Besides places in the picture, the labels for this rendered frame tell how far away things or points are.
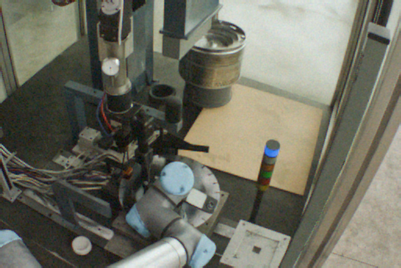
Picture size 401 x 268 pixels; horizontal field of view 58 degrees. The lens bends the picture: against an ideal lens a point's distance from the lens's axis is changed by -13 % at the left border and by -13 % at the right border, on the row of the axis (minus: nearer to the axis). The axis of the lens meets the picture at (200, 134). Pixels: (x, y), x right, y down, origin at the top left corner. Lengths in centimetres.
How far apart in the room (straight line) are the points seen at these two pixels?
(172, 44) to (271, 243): 73
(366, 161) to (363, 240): 204
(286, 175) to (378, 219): 120
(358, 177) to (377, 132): 9
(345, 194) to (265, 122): 134
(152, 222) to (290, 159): 98
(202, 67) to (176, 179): 92
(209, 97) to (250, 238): 82
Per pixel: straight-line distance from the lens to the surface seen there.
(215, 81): 181
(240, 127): 187
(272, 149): 120
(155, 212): 92
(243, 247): 128
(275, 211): 158
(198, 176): 137
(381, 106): 51
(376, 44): 59
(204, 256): 88
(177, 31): 134
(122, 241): 137
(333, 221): 67
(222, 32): 194
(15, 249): 74
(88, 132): 163
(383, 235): 269
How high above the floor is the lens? 198
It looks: 43 degrees down
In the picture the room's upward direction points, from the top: 5 degrees clockwise
